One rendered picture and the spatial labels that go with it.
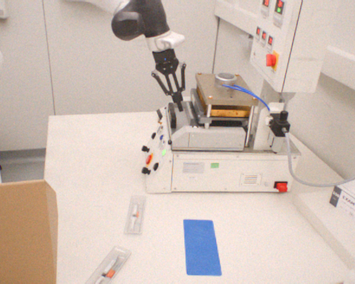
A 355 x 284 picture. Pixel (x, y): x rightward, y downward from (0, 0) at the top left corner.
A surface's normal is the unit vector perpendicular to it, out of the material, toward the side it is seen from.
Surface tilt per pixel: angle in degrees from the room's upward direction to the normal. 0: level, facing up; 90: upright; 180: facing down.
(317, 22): 90
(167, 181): 90
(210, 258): 0
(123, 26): 93
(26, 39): 90
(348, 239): 0
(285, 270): 0
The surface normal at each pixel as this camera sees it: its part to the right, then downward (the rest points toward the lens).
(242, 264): 0.07, -0.88
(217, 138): 0.11, 0.47
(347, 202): -0.89, 0.15
